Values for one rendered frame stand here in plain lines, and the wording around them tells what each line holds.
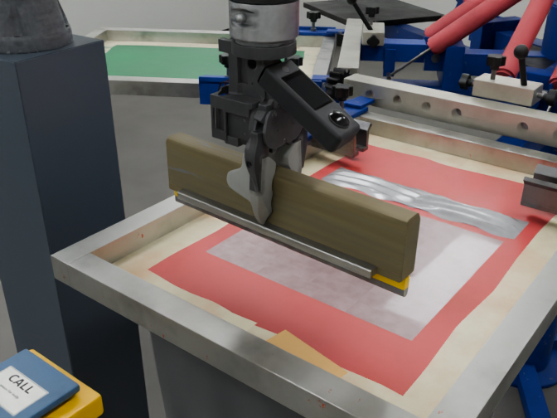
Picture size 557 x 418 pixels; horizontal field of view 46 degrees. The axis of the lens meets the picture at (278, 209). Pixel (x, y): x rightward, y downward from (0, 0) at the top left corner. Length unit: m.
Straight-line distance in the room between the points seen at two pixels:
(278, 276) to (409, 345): 0.22
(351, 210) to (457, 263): 0.32
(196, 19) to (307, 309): 5.38
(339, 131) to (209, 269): 0.34
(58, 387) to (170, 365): 0.30
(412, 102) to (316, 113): 0.76
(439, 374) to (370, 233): 0.19
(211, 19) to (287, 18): 5.59
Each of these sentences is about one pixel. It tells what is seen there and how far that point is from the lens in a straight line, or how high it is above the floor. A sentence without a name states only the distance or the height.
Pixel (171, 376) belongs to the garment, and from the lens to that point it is 1.05.
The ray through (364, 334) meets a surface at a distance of 0.83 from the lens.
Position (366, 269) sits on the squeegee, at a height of 1.08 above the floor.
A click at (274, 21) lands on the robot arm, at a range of 0.70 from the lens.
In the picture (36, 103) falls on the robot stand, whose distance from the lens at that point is 1.13.
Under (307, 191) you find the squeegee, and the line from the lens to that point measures 0.74.
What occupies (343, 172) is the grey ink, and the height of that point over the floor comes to 0.96.
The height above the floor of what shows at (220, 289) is 0.95.
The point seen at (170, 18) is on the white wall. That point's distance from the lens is 5.92.
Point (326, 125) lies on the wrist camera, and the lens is 0.69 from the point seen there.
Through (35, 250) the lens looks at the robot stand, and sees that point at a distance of 1.26.
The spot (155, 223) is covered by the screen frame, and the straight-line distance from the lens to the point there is 1.02.
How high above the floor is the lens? 1.46
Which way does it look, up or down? 27 degrees down
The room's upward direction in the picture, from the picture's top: straight up
